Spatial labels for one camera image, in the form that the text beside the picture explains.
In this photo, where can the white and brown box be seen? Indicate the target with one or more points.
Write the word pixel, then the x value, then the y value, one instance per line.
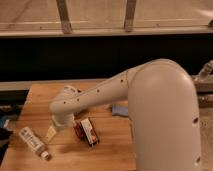
pixel 89 131

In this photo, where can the blue sponge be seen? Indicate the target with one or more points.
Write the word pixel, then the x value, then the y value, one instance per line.
pixel 120 110

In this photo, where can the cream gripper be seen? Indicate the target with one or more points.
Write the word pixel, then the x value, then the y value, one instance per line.
pixel 50 133

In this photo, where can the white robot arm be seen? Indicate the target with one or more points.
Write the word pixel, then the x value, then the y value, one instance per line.
pixel 163 108

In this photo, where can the white bottle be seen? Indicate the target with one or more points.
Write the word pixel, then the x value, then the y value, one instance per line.
pixel 34 143

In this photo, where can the dark red pepper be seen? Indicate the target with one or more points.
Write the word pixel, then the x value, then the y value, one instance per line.
pixel 78 130

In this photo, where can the dark objects at left edge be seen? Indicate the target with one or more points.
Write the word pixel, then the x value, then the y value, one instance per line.
pixel 5 134

